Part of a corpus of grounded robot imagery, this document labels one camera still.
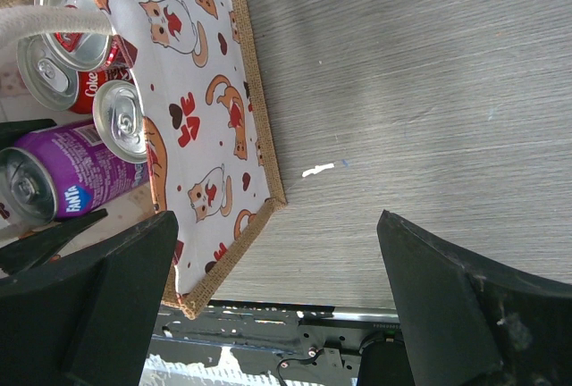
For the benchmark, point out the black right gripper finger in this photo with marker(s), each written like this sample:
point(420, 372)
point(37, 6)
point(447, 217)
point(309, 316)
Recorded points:
point(87, 318)
point(469, 320)
point(12, 131)
point(39, 248)

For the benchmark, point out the red Coca-Cola can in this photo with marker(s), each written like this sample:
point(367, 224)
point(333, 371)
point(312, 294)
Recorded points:
point(118, 118)
point(57, 86)

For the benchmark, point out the purple Fanta can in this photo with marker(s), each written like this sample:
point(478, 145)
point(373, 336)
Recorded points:
point(64, 172)

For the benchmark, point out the silver blue Red Bull can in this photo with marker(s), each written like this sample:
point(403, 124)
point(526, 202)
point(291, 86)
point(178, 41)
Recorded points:
point(83, 39)

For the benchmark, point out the brown canvas tote bag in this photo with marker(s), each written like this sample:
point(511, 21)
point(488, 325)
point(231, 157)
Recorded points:
point(210, 156)

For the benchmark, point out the black mounting rail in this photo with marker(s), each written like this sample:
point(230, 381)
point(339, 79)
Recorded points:
point(253, 343)

